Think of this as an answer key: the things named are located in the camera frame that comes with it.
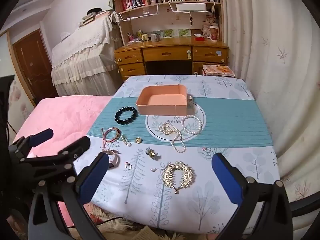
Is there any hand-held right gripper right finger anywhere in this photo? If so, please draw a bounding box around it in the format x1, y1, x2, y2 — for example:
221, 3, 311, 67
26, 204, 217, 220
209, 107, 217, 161
211, 152, 293, 240

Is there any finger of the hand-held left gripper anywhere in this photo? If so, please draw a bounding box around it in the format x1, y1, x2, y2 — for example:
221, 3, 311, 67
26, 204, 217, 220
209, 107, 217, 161
19, 136, 91, 183
8, 128, 54, 163

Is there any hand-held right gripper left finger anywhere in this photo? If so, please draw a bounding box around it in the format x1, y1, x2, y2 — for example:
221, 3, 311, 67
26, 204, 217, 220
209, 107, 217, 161
27, 152, 110, 240

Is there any pink strap bracelet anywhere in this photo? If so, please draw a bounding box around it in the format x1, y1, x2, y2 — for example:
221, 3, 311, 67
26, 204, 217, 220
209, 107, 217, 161
102, 149, 121, 167

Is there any red cord bracelet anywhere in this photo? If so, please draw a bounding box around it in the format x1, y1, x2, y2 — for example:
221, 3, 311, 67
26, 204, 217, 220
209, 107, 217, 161
101, 127, 122, 143

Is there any black bead bracelet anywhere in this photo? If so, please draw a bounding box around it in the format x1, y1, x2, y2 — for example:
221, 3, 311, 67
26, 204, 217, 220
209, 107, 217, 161
114, 106, 139, 125

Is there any gold leaf hair ornament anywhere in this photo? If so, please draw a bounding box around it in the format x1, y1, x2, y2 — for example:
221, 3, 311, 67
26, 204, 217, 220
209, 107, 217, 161
151, 161, 194, 195

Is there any white pearl necklace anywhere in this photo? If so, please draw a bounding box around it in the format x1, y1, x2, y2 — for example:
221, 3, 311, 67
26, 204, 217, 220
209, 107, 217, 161
158, 115, 202, 153

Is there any pink plastic tray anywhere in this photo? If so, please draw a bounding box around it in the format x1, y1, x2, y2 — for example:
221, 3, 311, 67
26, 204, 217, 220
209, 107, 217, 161
136, 84, 188, 116

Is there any pink blanket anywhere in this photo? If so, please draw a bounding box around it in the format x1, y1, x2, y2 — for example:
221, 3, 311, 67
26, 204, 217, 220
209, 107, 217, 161
12, 95, 113, 230

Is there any tree print tablecloth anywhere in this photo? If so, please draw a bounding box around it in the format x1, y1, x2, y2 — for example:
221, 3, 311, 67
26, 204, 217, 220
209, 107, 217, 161
72, 75, 279, 234

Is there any brown wooden door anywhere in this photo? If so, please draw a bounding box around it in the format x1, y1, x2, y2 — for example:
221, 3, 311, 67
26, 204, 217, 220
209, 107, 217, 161
12, 29, 59, 101

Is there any lace covered piano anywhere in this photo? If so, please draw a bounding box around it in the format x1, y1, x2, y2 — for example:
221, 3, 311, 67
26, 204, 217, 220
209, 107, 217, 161
51, 11, 121, 97

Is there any stack of cookbooks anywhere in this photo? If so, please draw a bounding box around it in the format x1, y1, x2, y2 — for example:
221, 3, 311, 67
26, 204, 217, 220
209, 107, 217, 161
202, 65, 236, 77

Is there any white floral curtain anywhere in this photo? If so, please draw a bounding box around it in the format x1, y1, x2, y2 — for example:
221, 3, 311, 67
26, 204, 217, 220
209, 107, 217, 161
220, 0, 320, 207

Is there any pile of books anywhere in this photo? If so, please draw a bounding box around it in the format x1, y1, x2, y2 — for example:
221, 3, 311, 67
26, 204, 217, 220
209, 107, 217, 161
79, 10, 113, 27

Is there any wooden desk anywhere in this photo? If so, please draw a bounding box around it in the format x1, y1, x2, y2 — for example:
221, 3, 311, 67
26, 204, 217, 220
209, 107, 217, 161
114, 37, 229, 82

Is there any red and white canister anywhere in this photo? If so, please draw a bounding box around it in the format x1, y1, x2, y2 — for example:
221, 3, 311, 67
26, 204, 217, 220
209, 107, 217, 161
210, 25, 220, 41

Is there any row of plant postcards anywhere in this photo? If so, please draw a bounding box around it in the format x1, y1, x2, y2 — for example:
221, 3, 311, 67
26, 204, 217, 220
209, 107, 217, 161
162, 29, 192, 38

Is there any row of red books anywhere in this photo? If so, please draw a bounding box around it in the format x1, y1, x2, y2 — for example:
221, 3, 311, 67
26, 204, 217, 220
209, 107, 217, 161
122, 0, 146, 11

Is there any wooden bookshelf hutch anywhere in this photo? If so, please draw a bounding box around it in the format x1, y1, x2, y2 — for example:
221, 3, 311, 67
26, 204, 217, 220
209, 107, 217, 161
110, 0, 223, 46

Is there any white wire rack with tray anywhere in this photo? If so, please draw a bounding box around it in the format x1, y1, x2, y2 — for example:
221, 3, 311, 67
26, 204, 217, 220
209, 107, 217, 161
169, 1, 216, 14

